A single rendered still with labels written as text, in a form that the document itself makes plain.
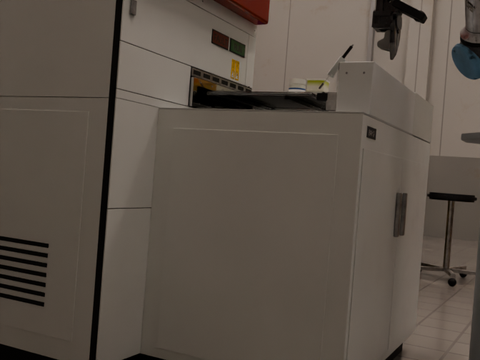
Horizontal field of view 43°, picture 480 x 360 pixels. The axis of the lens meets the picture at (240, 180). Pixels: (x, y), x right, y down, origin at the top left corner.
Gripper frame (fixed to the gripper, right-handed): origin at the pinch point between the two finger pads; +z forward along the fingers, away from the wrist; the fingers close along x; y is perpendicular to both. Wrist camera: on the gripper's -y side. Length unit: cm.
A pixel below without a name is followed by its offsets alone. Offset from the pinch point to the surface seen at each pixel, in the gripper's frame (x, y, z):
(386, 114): 22.4, -4.4, 21.6
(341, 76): 40.0, 4.3, 13.8
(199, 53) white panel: 24, 58, 3
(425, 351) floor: -52, -9, 106
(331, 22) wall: -672, 251, -192
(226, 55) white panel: 7, 58, 0
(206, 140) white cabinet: 46, 41, 33
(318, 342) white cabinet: 47, 3, 84
